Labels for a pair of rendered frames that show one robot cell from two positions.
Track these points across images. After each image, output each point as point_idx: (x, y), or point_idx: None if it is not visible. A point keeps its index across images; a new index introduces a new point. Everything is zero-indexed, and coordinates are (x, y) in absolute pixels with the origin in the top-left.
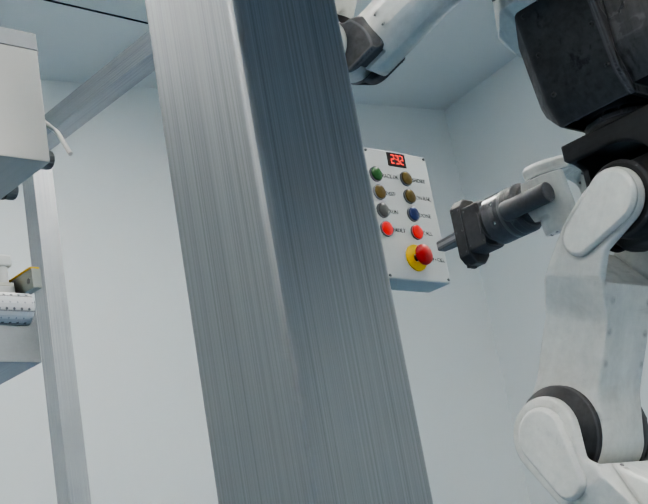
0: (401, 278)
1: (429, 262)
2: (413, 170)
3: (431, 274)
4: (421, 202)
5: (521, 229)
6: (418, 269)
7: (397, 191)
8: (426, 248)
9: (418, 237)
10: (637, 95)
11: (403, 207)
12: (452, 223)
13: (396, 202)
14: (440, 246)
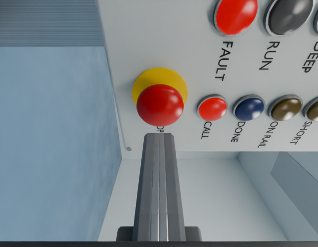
0: (104, 37)
1: (139, 114)
2: None
3: (132, 121)
4: (262, 131)
5: None
6: (134, 92)
7: (307, 80)
8: (171, 112)
9: (200, 108)
10: None
11: (268, 88)
12: (236, 242)
13: (286, 71)
14: (153, 141)
